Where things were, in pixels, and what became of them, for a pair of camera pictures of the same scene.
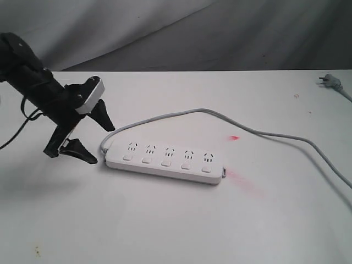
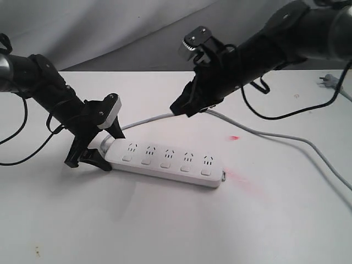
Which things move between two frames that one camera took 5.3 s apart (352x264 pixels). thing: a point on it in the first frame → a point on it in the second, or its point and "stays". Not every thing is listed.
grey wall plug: [335, 84] stays
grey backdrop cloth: [183, 35] stays
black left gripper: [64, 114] → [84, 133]
